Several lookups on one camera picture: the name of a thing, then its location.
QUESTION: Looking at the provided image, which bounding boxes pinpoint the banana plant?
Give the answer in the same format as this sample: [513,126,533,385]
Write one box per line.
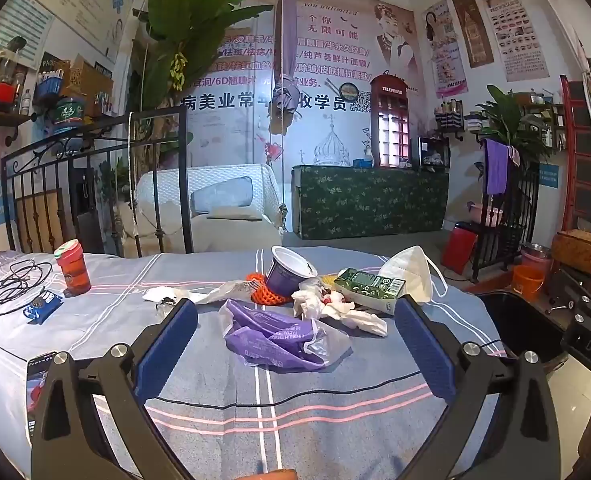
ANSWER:
[132,0,273,106]

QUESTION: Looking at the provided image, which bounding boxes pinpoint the orange bucket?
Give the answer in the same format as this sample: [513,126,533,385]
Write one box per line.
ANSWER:
[513,265,546,303]

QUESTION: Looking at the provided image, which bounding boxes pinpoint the black metal bed headboard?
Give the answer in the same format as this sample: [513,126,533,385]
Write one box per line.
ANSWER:
[0,110,194,261]

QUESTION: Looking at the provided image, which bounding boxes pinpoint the pink wall poster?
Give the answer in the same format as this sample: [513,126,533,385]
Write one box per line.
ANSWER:
[422,0,469,100]

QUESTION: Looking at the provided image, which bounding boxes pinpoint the white wall board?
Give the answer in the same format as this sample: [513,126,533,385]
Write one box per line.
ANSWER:
[18,0,141,58]

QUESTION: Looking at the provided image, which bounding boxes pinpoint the black display box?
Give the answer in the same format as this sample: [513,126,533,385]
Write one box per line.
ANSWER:
[418,136,450,168]

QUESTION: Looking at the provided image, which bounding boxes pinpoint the orange foam net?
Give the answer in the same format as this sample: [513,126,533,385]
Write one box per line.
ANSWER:
[246,271,291,307]

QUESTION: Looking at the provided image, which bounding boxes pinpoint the green carton box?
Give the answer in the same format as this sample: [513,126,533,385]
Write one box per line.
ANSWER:
[333,267,407,316]

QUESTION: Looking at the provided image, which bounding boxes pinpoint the white paper scrap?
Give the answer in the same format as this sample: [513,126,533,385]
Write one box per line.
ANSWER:
[142,285,191,304]

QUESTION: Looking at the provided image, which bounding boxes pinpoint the black swivel stool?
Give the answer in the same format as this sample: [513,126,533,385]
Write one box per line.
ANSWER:
[548,270,591,316]

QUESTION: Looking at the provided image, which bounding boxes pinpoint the blue basket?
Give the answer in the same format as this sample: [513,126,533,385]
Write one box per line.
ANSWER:
[34,72,66,103]

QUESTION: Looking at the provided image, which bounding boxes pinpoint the red ladder shelf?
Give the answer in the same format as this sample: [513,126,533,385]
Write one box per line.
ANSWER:
[559,76,591,233]

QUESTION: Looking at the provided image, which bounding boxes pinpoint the small bottle wall shelf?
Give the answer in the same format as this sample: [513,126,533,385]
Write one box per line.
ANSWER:
[434,99,469,143]

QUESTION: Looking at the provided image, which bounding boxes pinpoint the dark wall shelf with jars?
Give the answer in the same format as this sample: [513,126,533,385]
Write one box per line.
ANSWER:
[513,89,566,151]

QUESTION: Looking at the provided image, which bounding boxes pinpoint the purple yogurt cup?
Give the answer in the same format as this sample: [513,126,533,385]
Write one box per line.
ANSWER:
[264,246,319,301]

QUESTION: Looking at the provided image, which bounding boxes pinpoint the smartphone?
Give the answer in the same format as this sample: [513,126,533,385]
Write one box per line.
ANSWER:
[25,350,58,441]

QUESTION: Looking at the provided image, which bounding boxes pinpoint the blue wall sign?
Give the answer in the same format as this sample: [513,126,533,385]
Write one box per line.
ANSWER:
[538,162,561,188]

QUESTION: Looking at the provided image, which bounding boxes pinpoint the yellow banana bunch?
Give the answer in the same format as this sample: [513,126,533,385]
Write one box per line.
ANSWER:
[169,52,186,92]

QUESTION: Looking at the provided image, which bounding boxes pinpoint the tangled black cables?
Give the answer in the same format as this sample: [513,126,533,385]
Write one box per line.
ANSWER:
[0,254,56,317]

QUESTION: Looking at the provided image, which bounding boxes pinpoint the black trash bin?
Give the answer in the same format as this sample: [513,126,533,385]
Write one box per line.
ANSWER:
[475,287,571,373]

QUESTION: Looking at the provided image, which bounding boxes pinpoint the pink basin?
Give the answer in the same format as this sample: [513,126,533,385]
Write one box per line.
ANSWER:
[468,201,503,227]

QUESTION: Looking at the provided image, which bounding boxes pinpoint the grey striped bedsheet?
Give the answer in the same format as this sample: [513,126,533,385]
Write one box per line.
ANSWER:
[0,247,506,480]

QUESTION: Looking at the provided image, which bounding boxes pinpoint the black metal rack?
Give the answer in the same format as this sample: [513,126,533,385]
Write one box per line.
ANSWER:
[468,160,539,281]

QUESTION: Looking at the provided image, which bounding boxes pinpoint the eyebrow chart wall poster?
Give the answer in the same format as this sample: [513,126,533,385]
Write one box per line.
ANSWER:
[474,0,550,82]

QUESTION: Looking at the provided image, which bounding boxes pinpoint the blue snack packet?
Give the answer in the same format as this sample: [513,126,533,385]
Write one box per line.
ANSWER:
[22,290,63,320]

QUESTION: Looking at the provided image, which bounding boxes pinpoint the white hanging sofa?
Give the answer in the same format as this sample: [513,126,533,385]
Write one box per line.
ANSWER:
[134,163,288,253]

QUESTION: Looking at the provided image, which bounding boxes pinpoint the potted green plant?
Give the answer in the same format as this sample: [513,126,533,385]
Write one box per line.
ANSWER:
[475,85,551,161]

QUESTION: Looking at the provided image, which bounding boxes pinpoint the purple plastic bag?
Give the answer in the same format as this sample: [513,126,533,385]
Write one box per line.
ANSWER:
[218,298,352,372]

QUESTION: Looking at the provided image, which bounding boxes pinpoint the beige cushion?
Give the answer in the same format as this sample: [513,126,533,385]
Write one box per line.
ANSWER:
[206,206,263,221]

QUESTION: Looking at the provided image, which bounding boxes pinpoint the green patterned counter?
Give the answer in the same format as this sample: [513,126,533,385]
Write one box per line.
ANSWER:
[291,165,450,241]

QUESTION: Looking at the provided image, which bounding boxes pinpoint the purple towel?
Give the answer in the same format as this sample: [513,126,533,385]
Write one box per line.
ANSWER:
[483,139,511,197]

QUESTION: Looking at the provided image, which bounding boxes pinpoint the red telephone booth cabinet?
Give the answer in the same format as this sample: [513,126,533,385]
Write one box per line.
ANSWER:
[369,74,410,168]

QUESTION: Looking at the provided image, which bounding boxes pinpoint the twisted white tissue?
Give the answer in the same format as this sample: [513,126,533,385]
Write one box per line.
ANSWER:
[325,307,389,337]

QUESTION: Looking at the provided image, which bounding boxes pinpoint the clear plastic wrapper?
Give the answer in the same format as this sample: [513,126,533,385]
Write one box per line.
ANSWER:
[175,280,253,308]

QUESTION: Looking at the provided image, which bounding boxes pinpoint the green and white tub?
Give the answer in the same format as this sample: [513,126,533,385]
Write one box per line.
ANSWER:
[45,95,88,133]

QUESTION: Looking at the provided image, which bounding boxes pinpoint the red-stained white tissue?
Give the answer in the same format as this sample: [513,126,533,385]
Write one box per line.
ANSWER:
[291,277,356,321]

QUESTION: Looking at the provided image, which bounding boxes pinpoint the cardboard box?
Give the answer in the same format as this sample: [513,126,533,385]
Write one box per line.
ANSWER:
[68,55,115,116]

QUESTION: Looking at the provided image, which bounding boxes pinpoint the large printed wall banner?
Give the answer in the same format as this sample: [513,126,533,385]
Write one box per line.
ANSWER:
[175,0,426,168]

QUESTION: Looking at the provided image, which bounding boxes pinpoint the wooden wall shelf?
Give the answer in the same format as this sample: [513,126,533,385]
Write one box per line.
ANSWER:
[0,109,38,147]

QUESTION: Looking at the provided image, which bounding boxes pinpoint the red cup with lid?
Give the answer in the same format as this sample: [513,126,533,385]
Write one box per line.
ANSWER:
[54,240,92,297]

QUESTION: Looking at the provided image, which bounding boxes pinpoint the white face mask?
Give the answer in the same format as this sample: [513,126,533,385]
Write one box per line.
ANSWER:
[378,245,449,306]

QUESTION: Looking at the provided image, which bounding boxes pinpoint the brown tower wall poster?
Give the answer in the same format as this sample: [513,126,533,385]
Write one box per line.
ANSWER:
[452,0,495,69]

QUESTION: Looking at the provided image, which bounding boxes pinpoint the grey pillow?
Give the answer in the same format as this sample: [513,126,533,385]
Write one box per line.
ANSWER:
[190,176,253,213]

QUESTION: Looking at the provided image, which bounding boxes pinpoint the woven wooden box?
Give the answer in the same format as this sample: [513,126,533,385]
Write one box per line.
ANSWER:
[551,229,591,275]

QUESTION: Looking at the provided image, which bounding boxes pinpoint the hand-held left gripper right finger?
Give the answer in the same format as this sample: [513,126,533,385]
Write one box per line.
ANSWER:
[394,294,561,480]

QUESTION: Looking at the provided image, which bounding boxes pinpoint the pink bucket with metal basin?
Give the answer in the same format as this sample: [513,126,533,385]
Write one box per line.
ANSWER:
[519,242,553,273]

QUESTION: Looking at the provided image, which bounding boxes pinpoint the blue framed wall board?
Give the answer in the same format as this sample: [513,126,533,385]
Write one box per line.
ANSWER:
[0,0,56,68]

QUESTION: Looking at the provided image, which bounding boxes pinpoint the red bag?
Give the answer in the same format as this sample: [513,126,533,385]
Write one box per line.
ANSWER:
[441,225,479,276]

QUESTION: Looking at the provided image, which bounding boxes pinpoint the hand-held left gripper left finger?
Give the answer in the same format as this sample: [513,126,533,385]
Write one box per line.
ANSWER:
[30,297,199,480]

